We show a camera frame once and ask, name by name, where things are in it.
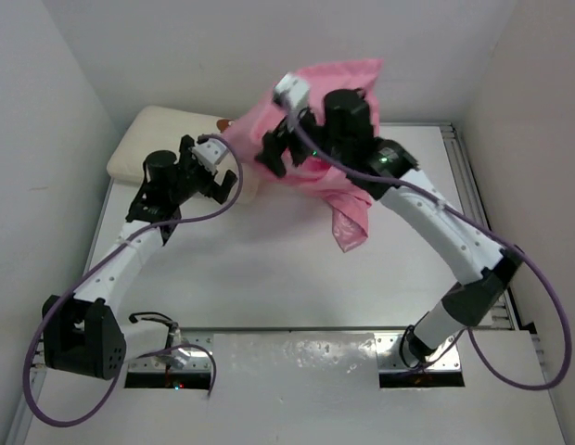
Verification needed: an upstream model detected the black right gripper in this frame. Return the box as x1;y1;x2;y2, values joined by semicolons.
254;99;348;178

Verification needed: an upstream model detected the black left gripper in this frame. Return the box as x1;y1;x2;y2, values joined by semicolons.
168;136;234;205

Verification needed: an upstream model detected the pink pillowcase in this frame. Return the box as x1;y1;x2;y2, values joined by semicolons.
218;58;383;252

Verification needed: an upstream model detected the cream pillow with bear print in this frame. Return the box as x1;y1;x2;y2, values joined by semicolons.
106;105;263;205

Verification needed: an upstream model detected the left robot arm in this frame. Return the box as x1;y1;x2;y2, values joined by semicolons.
42;135;242;380

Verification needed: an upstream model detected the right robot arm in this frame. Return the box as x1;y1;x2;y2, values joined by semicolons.
255;89;521;369

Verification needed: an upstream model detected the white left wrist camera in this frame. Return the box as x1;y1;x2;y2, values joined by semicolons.
191;139;227;172

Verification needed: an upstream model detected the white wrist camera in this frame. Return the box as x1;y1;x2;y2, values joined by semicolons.
191;139;227;172
273;72;311;113

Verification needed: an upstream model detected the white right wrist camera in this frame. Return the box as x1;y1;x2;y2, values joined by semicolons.
273;72;311;113

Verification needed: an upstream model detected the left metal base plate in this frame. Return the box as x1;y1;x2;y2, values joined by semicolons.
128;335;213;374

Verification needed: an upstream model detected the metal base plate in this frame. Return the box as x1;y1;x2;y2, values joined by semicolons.
128;335;213;374
375;331;461;374

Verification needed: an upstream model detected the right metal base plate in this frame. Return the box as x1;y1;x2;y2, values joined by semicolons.
375;331;461;374

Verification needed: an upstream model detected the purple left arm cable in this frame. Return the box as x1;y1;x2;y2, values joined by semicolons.
21;133;245;426

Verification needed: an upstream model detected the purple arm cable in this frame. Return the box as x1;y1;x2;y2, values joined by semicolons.
21;133;245;426
287;108;572;390

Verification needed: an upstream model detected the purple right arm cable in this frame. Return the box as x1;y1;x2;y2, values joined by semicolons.
287;108;572;390

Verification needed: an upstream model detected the aluminium frame rail left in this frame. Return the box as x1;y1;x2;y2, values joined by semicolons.
6;336;57;444

